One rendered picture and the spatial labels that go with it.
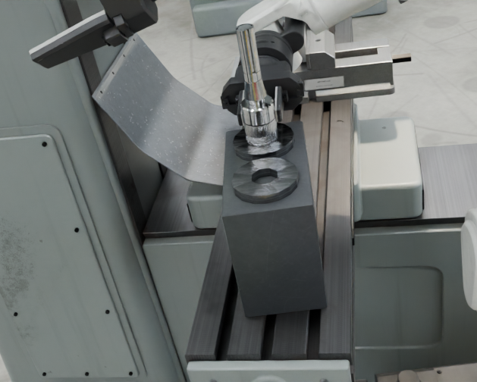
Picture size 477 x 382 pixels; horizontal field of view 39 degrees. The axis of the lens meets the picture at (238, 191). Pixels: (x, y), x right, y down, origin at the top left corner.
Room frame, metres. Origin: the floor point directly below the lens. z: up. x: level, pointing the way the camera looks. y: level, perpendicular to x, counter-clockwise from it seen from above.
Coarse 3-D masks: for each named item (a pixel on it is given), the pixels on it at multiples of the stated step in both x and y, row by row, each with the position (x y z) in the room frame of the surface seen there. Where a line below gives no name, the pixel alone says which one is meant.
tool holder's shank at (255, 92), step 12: (240, 24) 0.86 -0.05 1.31; (252, 24) 0.85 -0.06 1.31; (240, 36) 0.84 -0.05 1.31; (252, 36) 0.84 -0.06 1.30; (240, 48) 0.84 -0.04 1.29; (252, 48) 0.84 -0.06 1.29; (252, 60) 0.84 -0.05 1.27; (252, 72) 0.84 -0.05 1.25; (252, 84) 0.84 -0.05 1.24; (252, 96) 0.84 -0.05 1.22; (264, 96) 0.84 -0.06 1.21
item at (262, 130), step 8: (272, 112) 0.84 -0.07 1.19; (248, 120) 0.83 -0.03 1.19; (256, 120) 0.83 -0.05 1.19; (264, 120) 0.83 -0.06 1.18; (272, 120) 0.84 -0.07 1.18; (248, 128) 0.84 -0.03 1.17; (256, 128) 0.83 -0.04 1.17; (264, 128) 0.83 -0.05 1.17; (272, 128) 0.83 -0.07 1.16; (248, 136) 0.84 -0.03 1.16; (256, 136) 0.83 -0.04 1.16; (264, 136) 0.83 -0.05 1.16; (272, 136) 0.83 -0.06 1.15; (256, 144) 0.83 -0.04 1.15; (264, 144) 0.83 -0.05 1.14
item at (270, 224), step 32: (288, 128) 0.86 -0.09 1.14; (224, 160) 0.84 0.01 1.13; (256, 160) 0.80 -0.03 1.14; (288, 160) 0.80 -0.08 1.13; (224, 192) 0.75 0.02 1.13; (256, 192) 0.72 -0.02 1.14; (288, 192) 0.72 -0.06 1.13; (224, 224) 0.70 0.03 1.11; (256, 224) 0.70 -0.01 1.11; (288, 224) 0.69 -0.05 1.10; (256, 256) 0.70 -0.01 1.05; (288, 256) 0.69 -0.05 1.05; (320, 256) 0.69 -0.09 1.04; (256, 288) 0.70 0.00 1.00; (288, 288) 0.69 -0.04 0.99; (320, 288) 0.69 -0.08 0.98
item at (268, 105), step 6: (270, 96) 0.86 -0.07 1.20; (246, 102) 0.85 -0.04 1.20; (264, 102) 0.84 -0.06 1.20; (270, 102) 0.84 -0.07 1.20; (246, 108) 0.84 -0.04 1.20; (252, 108) 0.83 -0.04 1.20; (258, 108) 0.83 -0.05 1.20; (264, 108) 0.83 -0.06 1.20; (270, 108) 0.83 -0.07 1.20; (246, 114) 0.84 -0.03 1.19; (252, 114) 0.83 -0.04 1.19; (258, 114) 0.83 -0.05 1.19
